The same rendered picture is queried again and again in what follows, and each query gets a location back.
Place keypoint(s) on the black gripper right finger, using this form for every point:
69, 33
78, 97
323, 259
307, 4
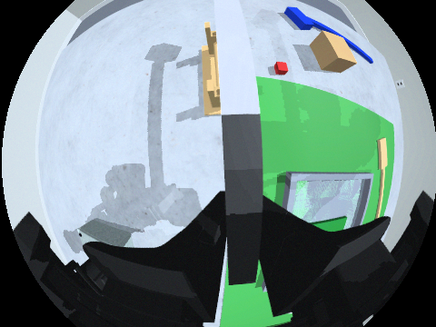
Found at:
295, 256

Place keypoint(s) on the small red cube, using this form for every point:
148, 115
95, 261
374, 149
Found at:
280, 68

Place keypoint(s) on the tan cube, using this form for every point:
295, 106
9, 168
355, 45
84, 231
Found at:
332, 53

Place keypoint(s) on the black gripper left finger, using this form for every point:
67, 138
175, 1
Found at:
189, 266

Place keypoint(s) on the green flat mat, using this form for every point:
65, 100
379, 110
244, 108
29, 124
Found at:
308, 129

